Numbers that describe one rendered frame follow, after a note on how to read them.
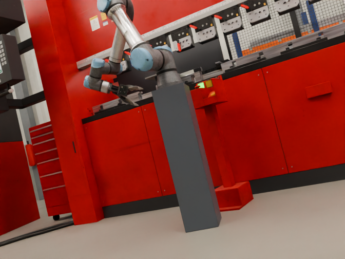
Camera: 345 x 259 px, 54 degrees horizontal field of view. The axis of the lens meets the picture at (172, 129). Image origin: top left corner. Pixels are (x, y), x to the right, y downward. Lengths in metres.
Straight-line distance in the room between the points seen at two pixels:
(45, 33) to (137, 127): 1.16
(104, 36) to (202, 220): 1.88
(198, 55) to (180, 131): 1.54
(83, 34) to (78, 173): 1.22
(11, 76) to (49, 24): 0.62
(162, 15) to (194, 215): 1.65
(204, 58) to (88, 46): 1.05
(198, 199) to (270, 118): 0.86
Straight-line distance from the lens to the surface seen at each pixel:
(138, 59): 1.80
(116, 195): 2.94
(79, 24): 3.29
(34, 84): 8.49
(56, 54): 3.13
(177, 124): 1.81
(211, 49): 3.22
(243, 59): 2.58
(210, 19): 2.69
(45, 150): 3.71
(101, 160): 2.97
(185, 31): 2.74
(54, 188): 3.71
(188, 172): 1.81
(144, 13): 2.94
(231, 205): 2.19
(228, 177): 2.23
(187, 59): 3.29
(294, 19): 3.34
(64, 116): 3.05
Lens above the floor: 0.46
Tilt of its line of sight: 3 degrees up
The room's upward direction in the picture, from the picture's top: 14 degrees counter-clockwise
